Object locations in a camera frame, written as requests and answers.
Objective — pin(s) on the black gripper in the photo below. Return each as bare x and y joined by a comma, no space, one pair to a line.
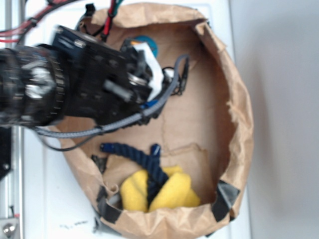
106,84

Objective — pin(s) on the blue yarn ball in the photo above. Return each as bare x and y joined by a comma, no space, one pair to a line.
151,43

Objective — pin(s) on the brown paper bag tray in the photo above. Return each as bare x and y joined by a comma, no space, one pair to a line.
208,132

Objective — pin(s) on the yellow sponge cloth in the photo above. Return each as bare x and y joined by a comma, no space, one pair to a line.
159,191

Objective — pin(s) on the aluminium frame rail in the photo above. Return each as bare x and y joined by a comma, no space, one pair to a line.
12,13

